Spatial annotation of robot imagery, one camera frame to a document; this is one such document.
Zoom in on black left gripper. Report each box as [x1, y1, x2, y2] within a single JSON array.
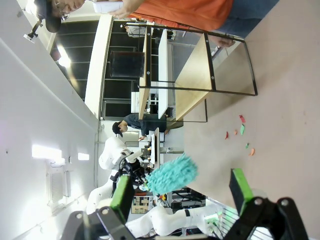
[[124, 159, 147, 188]]

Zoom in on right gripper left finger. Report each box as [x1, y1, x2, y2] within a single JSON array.
[[61, 174, 141, 240]]

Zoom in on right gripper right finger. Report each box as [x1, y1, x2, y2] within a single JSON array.
[[222, 167, 310, 240]]

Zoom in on teal chenille duster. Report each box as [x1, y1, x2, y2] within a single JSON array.
[[144, 152, 200, 196]]

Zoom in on white digital clock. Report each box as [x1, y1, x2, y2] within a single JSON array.
[[92, 0, 125, 14]]

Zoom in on person's left hand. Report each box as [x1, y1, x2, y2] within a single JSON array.
[[216, 37, 236, 49]]

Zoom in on person's right hand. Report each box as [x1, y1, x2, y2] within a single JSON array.
[[112, 0, 147, 20]]

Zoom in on computer monitor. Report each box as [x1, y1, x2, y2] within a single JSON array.
[[149, 127, 161, 169]]

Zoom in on background person black cap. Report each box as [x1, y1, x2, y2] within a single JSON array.
[[111, 113, 169, 141]]

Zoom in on white side table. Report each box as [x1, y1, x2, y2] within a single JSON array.
[[157, 29, 174, 120]]

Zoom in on black mesh pen holder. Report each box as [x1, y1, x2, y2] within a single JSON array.
[[109, 50, 146, 79]]

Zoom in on person in orange hoodie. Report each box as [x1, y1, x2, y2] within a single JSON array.
[[126, 0, 235, 32]]

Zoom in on blue jeans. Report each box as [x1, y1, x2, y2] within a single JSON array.
[[219, 0, 280, 39]]

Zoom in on person's head black hair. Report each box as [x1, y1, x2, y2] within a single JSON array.
[[33, 0, 87, 34]]

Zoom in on white wall vent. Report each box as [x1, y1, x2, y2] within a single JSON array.
[[45, 161, 72, 205]]

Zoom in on wooden shelf black metal frame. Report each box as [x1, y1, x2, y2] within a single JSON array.
[[137, 23, 259, 124]]

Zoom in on camera on black mount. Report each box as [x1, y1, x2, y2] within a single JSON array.
[[23, 21, 43, 41]]

